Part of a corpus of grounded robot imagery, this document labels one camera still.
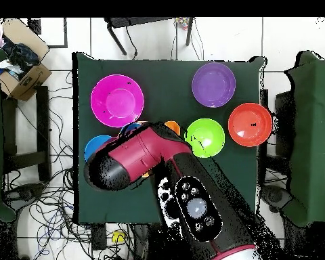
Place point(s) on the black power adapter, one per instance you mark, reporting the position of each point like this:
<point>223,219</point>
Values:
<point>98,235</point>

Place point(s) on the black metal frame table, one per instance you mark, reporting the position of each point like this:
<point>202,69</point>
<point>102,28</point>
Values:
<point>140,21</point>

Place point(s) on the black bench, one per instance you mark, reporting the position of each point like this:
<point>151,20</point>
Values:
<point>43,130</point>

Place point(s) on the blue cup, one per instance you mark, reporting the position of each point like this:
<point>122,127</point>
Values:
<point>130,127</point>

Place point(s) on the large red-orange bowl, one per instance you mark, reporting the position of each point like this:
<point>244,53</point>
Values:
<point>249,124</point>

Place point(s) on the purple bowl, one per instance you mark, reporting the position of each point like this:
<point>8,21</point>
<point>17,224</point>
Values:
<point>214,85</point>

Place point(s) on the orange cup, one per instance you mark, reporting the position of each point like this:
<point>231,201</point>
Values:
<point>174,126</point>

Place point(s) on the dark green table cloth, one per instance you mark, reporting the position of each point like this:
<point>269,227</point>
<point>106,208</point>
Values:
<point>111,203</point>

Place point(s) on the large orange bowl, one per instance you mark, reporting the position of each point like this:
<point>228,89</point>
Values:
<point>145,175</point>

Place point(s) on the green bowl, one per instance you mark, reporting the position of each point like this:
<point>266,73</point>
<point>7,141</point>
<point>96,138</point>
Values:
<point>208,135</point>

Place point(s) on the yellow ball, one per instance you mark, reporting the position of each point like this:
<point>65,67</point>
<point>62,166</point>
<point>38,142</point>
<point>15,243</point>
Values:
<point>118,236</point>

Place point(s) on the dark clothes pile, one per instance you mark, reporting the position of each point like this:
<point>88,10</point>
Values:
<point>21,58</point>

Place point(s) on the blue round bowl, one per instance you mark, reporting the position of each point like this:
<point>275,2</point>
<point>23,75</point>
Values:
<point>96,145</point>

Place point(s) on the cardboard box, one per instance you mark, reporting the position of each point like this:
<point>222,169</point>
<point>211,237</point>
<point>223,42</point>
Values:
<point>29,78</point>

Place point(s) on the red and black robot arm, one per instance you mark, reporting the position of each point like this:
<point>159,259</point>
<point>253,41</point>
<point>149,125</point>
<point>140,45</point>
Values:
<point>140,157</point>

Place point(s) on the black chair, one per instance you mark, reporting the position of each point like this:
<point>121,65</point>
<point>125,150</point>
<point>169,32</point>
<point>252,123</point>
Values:
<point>284,124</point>

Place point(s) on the black pedestal foot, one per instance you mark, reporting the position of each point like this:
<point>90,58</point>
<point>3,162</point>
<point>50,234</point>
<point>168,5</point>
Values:
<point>276,197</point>
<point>21,193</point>

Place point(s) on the pink bowl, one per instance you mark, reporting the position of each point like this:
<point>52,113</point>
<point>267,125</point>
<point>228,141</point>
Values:
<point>117,100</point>

